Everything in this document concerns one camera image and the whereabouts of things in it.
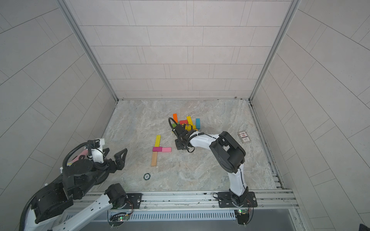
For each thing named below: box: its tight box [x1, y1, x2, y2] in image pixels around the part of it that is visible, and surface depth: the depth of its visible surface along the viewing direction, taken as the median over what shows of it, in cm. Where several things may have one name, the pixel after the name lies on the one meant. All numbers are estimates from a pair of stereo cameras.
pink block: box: [161, 147, 172, 153], surface depth 91 cm
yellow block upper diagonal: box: [186, 115, 194, 126], surface depth 104 cm
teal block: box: [195, 118, 201, 130], surface depth 104 cm
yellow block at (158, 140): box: [154, 134, 162, 147], surface depth 93 cm
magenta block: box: [152, 146, 163, 152], surface depth 91 cm
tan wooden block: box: [151, 151, 158, 167], surface depth 86 cm
